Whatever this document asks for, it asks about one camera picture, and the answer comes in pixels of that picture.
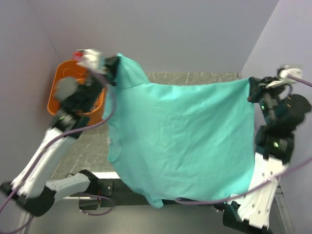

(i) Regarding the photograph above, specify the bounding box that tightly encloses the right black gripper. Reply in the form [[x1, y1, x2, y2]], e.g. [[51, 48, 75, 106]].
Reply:
[[247, 76, 288, 124]]

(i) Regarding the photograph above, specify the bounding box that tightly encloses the black base beam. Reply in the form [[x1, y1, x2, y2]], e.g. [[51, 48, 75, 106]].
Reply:
[[96, 177, 220, 208]]

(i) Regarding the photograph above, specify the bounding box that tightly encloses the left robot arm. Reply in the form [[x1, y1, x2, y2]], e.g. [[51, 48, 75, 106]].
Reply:
[[0, 56, 120, 217]]

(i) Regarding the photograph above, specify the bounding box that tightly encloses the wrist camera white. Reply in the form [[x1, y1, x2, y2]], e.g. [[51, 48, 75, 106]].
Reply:
[[73, 49, 105, 74], [266, 64, 303, 89]]

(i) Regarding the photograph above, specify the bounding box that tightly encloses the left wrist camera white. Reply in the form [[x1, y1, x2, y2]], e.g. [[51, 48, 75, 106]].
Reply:
[[73, 49, 105, 74]]

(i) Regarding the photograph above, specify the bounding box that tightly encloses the aluminium rail frame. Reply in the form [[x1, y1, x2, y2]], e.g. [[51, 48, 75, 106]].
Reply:
[[16, 184, 295, 234]]

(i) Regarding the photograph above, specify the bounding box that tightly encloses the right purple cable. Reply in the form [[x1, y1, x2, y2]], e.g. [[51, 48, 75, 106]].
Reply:
[[175, 75, 312, 207]]

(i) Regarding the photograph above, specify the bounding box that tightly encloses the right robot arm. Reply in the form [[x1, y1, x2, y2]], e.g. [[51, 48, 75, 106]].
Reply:
[[223, 77, 312, 234]]

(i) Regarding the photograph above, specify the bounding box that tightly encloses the orange plastic basket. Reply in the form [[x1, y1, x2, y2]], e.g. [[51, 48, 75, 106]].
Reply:
[[47, 60, 106, 125]]

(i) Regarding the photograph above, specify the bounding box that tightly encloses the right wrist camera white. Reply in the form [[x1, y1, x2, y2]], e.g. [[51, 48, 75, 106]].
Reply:
[[266, 64, 303, 89]]

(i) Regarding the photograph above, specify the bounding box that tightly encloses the teal t shirt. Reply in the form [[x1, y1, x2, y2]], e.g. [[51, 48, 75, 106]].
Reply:
[[107, 54, 254, 208]]

